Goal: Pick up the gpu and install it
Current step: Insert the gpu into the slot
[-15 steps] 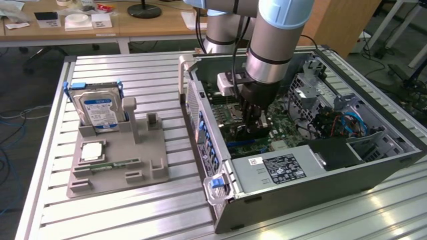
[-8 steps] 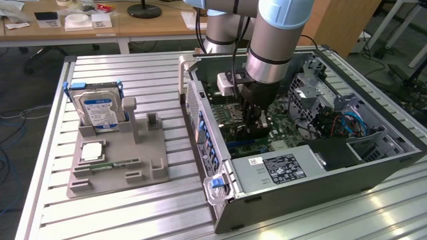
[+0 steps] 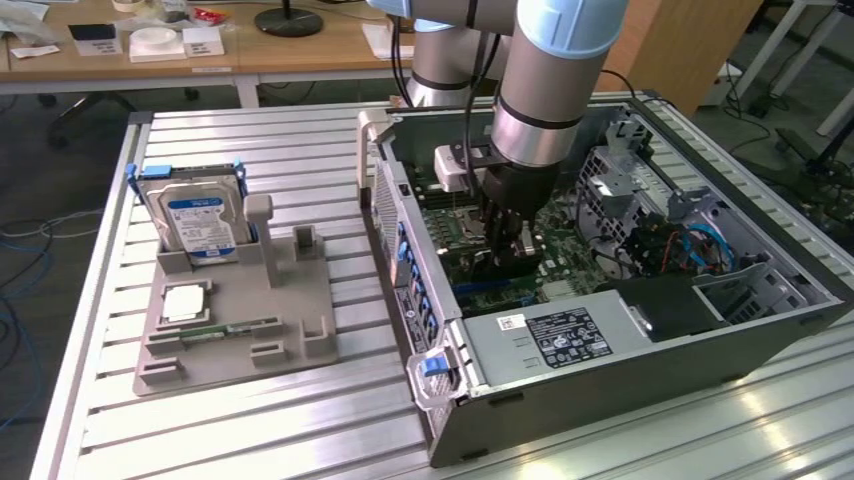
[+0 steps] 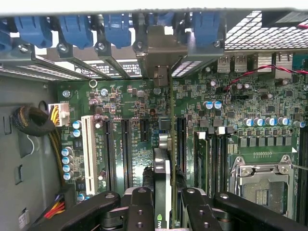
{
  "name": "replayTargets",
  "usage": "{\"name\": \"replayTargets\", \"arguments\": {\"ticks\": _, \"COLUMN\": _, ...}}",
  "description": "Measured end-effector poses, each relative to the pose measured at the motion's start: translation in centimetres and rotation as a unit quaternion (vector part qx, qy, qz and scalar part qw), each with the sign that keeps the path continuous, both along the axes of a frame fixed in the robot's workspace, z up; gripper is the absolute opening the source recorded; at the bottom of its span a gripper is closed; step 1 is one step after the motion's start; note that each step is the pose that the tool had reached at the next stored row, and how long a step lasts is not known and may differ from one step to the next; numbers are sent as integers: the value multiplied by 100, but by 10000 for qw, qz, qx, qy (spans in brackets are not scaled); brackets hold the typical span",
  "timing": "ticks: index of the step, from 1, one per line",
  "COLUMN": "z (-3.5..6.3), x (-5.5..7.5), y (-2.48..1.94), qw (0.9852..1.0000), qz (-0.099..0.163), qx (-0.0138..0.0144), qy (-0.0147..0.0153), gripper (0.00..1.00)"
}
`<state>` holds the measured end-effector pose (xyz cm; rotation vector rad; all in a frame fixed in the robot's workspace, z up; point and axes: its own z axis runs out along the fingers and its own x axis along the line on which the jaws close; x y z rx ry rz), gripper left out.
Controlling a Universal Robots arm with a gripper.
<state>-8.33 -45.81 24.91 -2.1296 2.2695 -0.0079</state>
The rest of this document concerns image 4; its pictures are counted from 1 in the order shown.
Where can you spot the short black expansion slot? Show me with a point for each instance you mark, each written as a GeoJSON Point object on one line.
{"type": "Point", "coordinates": [144, 130]}

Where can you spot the white PCI expansion slot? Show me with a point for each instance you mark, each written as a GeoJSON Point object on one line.
{"type": "Point", "coordinates": [89, 154]}

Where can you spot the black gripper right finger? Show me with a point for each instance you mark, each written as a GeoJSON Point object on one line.
{"type": "Point", "coordinates": [202, 214]}

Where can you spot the green motherboard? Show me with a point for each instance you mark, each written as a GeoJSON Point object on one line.
{"type": "Point", "coordinates": [240, 113]}

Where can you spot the black RAM slot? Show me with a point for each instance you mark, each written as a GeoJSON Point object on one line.
{"type": "Point", "coordinates": [213, 163]}
{"type": "Point", "coordinates": [222, 163]}

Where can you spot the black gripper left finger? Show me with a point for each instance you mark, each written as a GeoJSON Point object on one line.
{"type": "Point", "coordinates": [140, 211]}

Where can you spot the vented metal slot cover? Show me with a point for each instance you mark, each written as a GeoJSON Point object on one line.
{"type": "Point", "coordinates": [190, 67]}
{"type": "Point", "coordinates": [55, 68]}

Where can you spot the silver USB port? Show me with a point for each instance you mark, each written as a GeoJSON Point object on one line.
{"type": "Point", "coordinates": [224, 63]}
{"type": "Point", "coordinates": [241, 63]}

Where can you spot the long black expansion slot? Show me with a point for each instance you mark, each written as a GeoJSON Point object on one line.
{"type": "Point", "coordinates": [182, 144]}
{"type": "Point", "coordinates": [109, 154]}
{"type": "Point", "coordinates": [126, 154]}

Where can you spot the blue slot retention clip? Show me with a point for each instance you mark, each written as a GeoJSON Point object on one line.
{"type": "Point", "coordinates": [161, 19]}
{"type": "Point", "coordinates": [75, 31]}
{"type": "Point", "coordinates": [33, 30]}
{"type": "Point", "coordinates": [118, 30]}
{"type": "Point", "coordinates": [4, 39]}
{"type": "Point", "coordinates": [207, 27]}

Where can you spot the grey PC case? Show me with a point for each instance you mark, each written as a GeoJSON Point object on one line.
{"type": "Point", "coordinates": [26, 168]}

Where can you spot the metal CPU socket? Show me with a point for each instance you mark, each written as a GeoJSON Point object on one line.
{"type": "Point", "coordinates": [262, 187]}

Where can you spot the silver rear port block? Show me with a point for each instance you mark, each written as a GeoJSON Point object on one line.
{"type": "Point", "coordinates": [264, 62]}

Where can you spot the white power connector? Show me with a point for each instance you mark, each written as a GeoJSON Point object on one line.
{"type": "Point", "coordinates": [61, 114]}

